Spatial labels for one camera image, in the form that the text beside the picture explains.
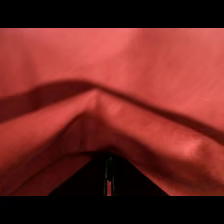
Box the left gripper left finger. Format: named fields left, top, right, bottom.
left=48, top=152, right=109, bottom=197

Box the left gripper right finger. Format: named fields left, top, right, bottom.
left=111, top=153, right=168, bottom=197

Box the red garment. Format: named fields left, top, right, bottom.
left=0, top=27, right=224, bottom=197

